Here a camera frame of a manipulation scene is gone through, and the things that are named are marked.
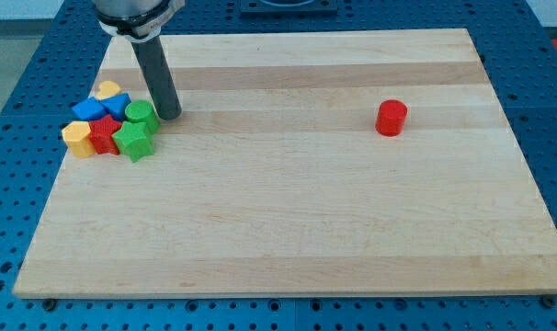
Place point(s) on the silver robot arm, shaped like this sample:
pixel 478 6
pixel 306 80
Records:
pixel 135 20

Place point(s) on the light wooden board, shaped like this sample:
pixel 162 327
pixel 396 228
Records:
pixel 275 183

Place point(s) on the red cylinder block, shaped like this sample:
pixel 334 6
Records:
pixel 391 117

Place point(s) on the green star block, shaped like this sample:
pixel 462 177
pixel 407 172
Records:
pixel 134 140

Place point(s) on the green cylinder block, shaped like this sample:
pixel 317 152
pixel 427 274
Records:
pixel 143 111

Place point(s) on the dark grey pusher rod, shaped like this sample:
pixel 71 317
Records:
pixel 158 78

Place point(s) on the blue triangle block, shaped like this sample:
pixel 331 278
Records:
pixel 115 106

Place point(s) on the red star block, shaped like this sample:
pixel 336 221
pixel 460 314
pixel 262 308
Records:
pixel 101 135

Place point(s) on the yellow heart block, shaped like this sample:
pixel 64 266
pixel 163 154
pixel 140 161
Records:
pixel 107 89

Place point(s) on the blue cube block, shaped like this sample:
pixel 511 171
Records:
pixel 89 109

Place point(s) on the yellow hexagon block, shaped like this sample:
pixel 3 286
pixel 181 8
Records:
pixel 76 136

